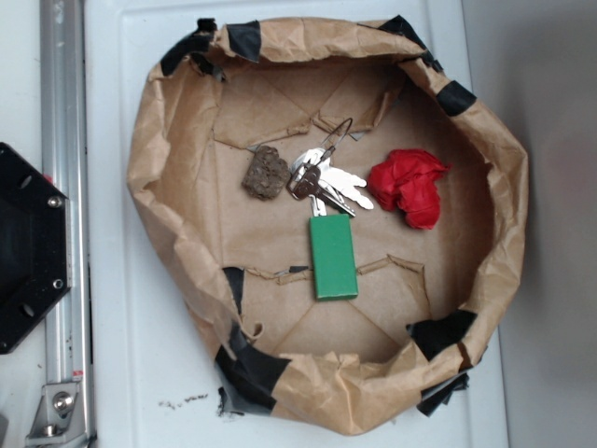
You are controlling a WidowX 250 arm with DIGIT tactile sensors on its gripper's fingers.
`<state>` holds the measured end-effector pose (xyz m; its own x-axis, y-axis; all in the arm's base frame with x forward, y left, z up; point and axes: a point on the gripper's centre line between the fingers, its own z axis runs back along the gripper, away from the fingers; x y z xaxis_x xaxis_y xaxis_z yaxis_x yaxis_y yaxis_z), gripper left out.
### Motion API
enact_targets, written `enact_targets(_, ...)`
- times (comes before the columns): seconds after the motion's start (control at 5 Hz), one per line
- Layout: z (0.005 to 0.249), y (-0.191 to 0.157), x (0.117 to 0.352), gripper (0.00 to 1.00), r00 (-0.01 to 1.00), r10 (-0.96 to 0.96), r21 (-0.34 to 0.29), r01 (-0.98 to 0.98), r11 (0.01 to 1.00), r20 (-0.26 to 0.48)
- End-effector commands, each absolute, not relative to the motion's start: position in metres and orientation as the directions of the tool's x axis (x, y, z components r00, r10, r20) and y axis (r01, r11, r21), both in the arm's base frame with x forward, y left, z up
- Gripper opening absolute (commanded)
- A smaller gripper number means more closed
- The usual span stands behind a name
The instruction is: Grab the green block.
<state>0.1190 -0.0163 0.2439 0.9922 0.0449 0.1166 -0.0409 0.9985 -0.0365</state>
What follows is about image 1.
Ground green rectangular block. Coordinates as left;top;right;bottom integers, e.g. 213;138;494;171
309;214;358;301

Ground brown paper bag basin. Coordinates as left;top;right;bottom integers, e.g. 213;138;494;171
127;17;529;435

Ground brown rough rock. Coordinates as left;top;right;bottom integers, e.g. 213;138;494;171
242;146;290;201

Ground crumpled red paper ball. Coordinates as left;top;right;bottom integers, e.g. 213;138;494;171
367;148;451;230

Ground silver key bunch on ring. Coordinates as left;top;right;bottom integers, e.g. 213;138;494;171
286;118;374;217

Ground aluminium extrusion rail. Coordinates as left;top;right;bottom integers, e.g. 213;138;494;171
40;1;97;447

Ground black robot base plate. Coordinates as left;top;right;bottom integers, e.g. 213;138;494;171
1;143;70;355

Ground metal corner bracket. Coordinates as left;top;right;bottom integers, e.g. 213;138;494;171
25;382;85;447

